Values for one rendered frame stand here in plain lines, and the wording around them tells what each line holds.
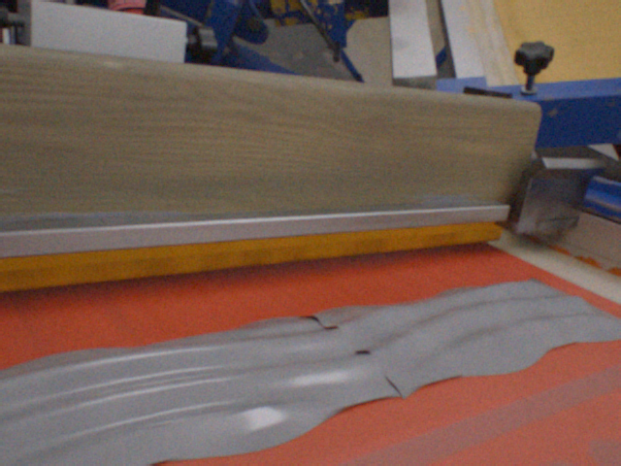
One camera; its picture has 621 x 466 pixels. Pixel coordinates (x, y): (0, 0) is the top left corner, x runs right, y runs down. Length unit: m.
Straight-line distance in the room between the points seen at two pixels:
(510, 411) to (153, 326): 0.15
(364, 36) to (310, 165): 2.90
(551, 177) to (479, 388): 0.20
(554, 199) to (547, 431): 0.22
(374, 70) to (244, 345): 2.88
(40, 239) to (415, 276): 0.21
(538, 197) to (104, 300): 0.28
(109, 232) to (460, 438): 0.15
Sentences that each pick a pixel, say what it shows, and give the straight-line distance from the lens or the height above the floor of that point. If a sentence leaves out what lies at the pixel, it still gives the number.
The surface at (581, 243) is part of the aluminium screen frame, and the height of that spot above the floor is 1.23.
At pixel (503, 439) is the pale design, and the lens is 0.23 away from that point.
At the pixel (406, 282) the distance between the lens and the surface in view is 0.35.
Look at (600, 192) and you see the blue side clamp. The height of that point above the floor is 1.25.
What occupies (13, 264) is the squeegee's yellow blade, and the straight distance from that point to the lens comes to 0.27.
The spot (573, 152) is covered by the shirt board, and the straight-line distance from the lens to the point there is 1.38.
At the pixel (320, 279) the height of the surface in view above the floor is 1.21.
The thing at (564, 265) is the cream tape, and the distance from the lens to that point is 0.46.
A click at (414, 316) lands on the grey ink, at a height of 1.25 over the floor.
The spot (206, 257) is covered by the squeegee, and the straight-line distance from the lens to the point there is 0.30.
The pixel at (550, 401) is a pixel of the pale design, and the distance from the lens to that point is 0.27.
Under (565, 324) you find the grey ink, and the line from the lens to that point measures 0.33.
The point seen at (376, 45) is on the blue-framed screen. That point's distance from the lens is 3.12.
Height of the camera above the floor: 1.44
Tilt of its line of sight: 42 degrees down
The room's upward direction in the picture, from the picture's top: 34 degrees clockwise
